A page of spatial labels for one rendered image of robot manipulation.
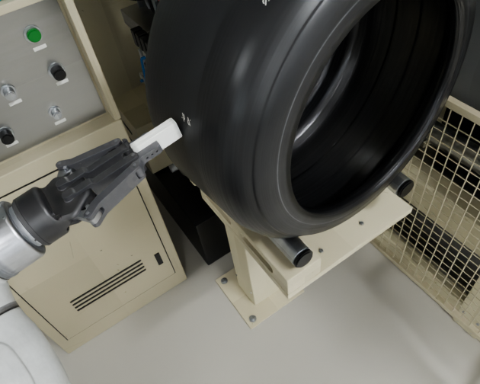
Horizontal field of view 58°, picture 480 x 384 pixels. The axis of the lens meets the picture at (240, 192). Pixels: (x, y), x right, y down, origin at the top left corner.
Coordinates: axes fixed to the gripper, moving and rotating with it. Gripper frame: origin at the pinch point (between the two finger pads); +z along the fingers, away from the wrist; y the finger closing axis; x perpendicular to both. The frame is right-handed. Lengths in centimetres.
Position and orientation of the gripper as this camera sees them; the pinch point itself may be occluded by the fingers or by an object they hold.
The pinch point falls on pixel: (156, 140)
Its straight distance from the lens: 62.1
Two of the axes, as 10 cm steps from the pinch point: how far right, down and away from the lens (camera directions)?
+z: 8.0, -5.7, 1.9
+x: 2.2, 5.7, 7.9
